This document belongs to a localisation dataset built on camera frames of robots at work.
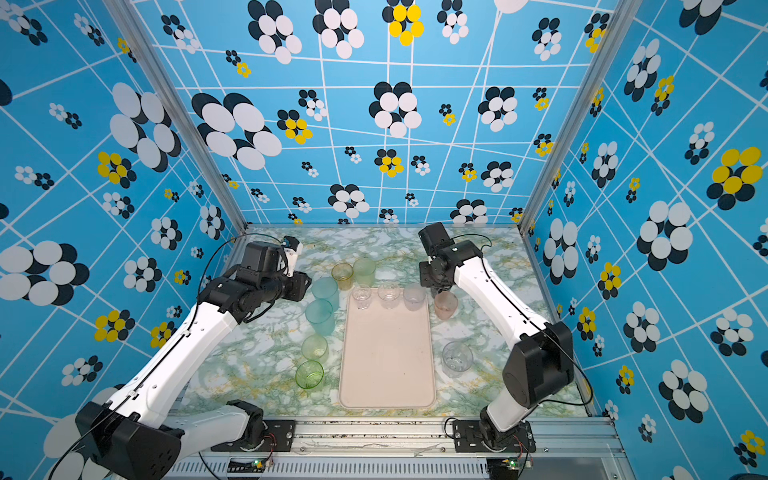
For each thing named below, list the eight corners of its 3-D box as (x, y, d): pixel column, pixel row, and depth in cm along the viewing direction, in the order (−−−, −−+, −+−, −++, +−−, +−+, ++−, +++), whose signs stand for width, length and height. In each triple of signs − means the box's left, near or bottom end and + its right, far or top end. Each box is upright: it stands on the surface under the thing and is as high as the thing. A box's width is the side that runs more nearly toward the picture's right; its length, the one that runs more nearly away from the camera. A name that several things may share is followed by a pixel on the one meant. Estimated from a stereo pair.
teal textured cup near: (311, 338, 92) (302, 322, 84) (315, 313, 98) (308, 296, 89) (333, 338, 92) (327, 322, 84) (337, 313, 98) (331, 296, 89)
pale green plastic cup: (305, 369, 86) (298, 359, 80) (309, 345, 91) (303, 334, 85) (328, 369, 86) (323, 359, 80) (331, 345, 91) (327, 334, 85)
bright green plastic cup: (300, 389, 83) (293, 382, 77) (304, 368, 86) (298, 360, 81) (321, 389, 83) (316, 382, 77) (324, 368, 86) (320, 360, 81)
